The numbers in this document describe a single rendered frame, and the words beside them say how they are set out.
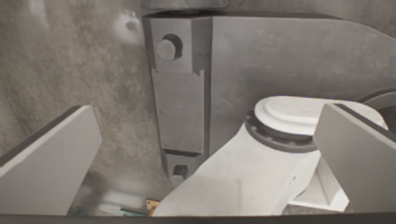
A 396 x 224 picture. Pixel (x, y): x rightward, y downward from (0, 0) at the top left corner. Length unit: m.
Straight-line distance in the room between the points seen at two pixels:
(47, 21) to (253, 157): 0.79
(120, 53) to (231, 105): 0.42
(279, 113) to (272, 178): 0.11
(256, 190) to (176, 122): 0.31
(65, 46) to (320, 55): 0.78
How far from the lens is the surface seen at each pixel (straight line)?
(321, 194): 0.50
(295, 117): 0.36
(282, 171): 0.32
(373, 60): 0.53
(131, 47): 0.72
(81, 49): 0.83
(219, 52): 0.46
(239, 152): 0.33
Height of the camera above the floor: 0.62
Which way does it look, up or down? 57 degrees down
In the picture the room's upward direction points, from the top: 158 degrees counter-clockwise
